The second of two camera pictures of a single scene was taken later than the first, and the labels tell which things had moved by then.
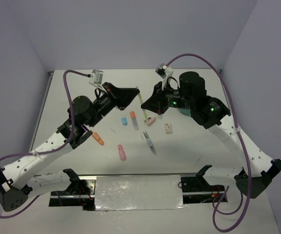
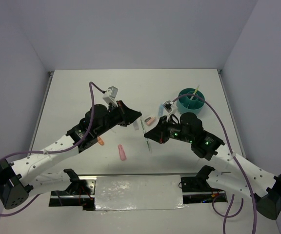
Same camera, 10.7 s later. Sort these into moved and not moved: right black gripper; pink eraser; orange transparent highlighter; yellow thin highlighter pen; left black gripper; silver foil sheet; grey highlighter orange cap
Moved: right black gripper; left black gripper; yellow thin highlighter pen
Not moved: orange transparent highlighter; pink eraser; silver foil sheet; grey highlighter orange cap
